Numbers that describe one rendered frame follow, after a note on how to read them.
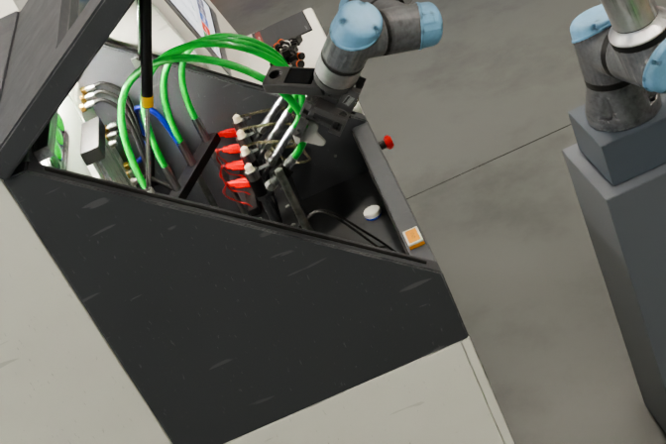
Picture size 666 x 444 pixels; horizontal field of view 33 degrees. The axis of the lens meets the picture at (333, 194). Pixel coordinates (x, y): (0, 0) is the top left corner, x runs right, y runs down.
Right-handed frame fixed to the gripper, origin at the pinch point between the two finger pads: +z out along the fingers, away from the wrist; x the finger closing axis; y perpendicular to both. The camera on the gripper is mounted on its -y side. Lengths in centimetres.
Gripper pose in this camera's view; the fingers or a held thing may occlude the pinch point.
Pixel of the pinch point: (297, 131)
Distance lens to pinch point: 203.6
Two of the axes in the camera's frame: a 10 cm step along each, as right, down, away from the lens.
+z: -2.5, 4.9, 8.4
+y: 9.1, 4.0, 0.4
